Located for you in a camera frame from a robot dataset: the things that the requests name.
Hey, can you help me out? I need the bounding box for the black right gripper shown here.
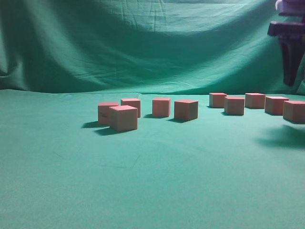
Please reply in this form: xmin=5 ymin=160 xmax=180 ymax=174
xmin=267 ymin=0 xmax=305 ymax=86

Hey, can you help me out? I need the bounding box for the pink cube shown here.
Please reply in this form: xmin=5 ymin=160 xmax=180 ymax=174
xmin=283 ymin=101 xmax=305 ymax=124
xmin=264 ymin=96 xmax=289 ymax=115
xmin=108 ymin=105 xmax=138 ymax=132
xmin=121 ymin=98 xmax=141 ymax=118
xmin=224 ymin=96 xmax=245 ymax=115
xmin=245 ymin=93 xmax=265 ymax=109
xmin=209 ymin=93 xmax=227 ymax=108
xmin=98 ymin=102 xmax=119 ymax=125

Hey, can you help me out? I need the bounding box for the pink cube placed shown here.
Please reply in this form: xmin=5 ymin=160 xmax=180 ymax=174
xmin=152 ymin=97 xmax=171 ymax=117
xmin=174 ymin=99 xmax=198 ymax=121

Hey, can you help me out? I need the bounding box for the green cloth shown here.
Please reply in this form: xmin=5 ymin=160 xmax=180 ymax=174
xmin=0 ymin=0 xmax=305 ymax=229

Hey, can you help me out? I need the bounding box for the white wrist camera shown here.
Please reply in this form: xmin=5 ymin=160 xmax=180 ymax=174
xmin=275 ymin=0 xmax=283 ymax=11

